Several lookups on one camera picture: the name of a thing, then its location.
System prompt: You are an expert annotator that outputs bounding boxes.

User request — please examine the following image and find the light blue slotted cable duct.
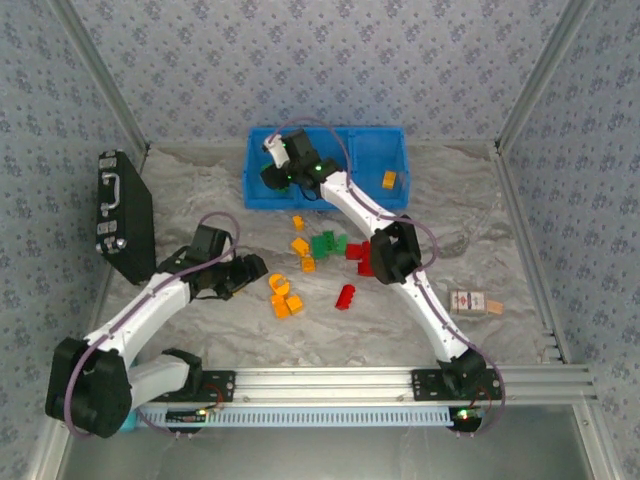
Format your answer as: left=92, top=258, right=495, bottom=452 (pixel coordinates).
left=134, top=405, right=451, bottom=428

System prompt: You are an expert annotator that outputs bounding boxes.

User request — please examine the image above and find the long red lego brick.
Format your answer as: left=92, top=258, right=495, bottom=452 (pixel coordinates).
left=334, top=283, right=356, bottom=312

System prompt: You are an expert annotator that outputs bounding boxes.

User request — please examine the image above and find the black case with metal handle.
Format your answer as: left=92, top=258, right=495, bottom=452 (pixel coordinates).
left=95, top=148, right=157, bottom=287

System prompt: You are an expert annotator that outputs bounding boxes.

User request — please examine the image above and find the large green lego brick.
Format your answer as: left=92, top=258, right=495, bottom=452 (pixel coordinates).
left=311, top=232, right=337, bottom=260

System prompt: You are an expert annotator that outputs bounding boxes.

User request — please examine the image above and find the blue three-compartment plastic bin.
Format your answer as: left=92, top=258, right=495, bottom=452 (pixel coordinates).
left=244, top=126, right=411, bottom=211

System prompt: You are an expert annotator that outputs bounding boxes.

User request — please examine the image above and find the small printed card box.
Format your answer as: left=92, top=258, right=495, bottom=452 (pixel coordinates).
left=448, top=289, right=490, bottom=316

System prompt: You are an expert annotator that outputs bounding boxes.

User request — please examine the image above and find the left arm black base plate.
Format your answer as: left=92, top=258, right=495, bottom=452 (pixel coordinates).
left=145, top=369, right=237, bottom=403

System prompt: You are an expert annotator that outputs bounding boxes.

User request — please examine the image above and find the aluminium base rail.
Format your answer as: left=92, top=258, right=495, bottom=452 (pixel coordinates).
left=53, top=366, right=599, bottom=405

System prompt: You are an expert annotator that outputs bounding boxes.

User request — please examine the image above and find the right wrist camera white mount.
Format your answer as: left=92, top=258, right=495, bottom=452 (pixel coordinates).
left=263, top=135, right=292, bottom=170

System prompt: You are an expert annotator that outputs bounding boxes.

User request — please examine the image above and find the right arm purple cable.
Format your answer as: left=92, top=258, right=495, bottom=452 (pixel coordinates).
left=267, top=117, right=507, bottom=437

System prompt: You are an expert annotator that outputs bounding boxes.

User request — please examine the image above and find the grey metal panel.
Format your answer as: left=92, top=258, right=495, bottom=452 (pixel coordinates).
left=49, top=404, right=619, bottom=480

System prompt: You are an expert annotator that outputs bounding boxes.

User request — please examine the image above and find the aluminium side rail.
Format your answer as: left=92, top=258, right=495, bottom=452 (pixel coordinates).
left=488, top=143, right=572, bottom=365

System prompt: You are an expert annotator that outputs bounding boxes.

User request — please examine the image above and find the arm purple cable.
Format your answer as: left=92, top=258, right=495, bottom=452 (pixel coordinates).
left=267, top=117, right=507, bottom=437
left=63, top=212, right=242, bottom=439

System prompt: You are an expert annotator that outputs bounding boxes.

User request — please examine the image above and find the aluminium frame post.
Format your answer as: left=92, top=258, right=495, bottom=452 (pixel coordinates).
left=49, top=0, right=152, bottom=154
left=493, top=0, right=597, bottom=154

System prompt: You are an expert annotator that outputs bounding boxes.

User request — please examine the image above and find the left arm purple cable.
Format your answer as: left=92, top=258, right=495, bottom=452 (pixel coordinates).
left=63, top=212, right=242, bottom=439

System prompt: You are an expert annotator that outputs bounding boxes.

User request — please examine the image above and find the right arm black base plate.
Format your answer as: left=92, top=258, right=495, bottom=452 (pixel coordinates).
left=411, top=368, right=503, bottom=401

